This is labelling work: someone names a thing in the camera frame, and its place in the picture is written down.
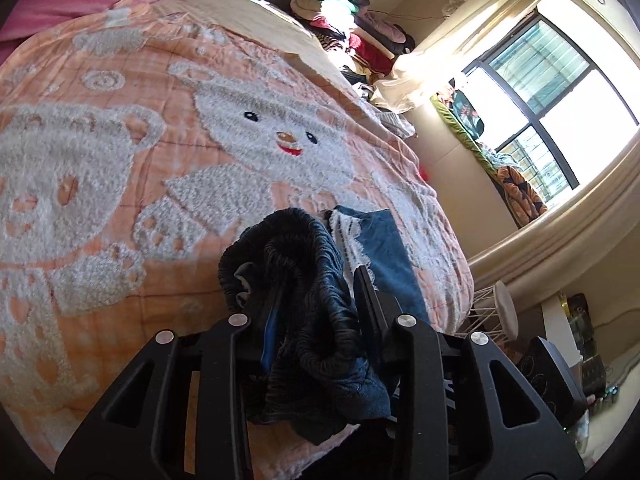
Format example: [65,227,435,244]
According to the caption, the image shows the dark green bag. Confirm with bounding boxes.
[447,87,487,139]

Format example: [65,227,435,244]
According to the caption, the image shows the dark electronic device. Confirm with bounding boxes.
[564,292,609,395]

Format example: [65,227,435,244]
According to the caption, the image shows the blue denim pants lace trim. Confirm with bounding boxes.
[217,205,431,446]

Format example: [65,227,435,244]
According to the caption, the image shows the cream bed sheet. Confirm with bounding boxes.
[185,0,346,77]

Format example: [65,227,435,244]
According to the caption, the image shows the grey striped cloth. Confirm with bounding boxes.
[372,107,417,139]

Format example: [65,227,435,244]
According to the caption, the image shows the white wire rack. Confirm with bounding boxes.
[457,280,521,344]

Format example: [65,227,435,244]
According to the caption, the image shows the black framed window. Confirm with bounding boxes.
[460,12,640,207]

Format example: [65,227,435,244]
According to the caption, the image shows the pile of folded clothes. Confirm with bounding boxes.
[290,0,417,79]

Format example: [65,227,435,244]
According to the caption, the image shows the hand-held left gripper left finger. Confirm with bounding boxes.
[52,280,289,480]

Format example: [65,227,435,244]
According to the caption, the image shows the green windowsill mat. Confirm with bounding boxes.
[430,92,548,231]

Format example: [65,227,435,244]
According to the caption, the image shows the orange and black cloth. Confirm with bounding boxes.
[494,164,549,222]

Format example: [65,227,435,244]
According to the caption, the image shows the white desk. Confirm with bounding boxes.
[541,294,585,362]

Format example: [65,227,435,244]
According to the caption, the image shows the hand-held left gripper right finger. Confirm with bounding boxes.
[352,266,586,480]

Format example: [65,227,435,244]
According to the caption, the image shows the orange bear print blanket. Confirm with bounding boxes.
[0,0,476,476]

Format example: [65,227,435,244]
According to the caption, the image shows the white curtain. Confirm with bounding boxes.
[372,0,557,114]

